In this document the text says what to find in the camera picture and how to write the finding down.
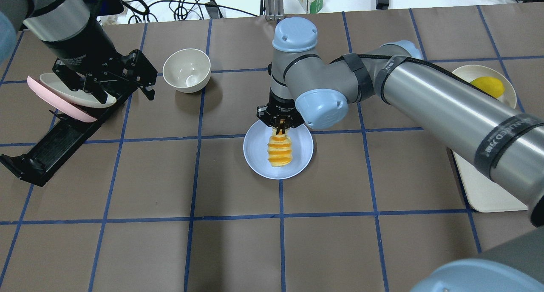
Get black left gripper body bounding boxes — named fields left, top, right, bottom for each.
left=52, top=50, right=158, bottom=103

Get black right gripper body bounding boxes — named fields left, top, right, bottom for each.
left=256, top=90, right=304, bottom=129

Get yellow striped bread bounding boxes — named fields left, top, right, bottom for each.
left=267, top=128, right=293, bottom=167

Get blue plate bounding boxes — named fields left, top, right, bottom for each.
left=243, top=121, right=314, bottom=180

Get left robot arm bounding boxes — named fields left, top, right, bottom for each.
left=1, top=0, right=157, bottom=104

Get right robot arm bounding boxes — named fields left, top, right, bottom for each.
left=256, top=17, right=544, bottom=292

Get pink plate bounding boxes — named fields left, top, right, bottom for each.
left=26, top=76, right=97, bottom=123

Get black plate rack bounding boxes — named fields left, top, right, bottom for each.
left=0, top=88, right=136, bottom=186

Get cream plate with lemon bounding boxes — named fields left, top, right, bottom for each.
left=453, top=64, right=517, bottom=108

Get white ceramic bowl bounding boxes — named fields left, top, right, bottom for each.
left=162, top=48, right=211, bottom=93

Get black power adapter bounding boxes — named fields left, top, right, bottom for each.
left=204, top=1, right=224, bottom=19

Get yellow lemon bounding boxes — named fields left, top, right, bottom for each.
left=470, top=77, right=505, bottom=99

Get white rectangular tray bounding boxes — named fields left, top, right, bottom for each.
left=452, top=151, right=528, bottom=213

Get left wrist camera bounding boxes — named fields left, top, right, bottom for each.
left=82, top=0, right=124, bottom=17

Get aluminium frame post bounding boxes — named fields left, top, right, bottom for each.
left=260, top=0, right=284, bottom=21

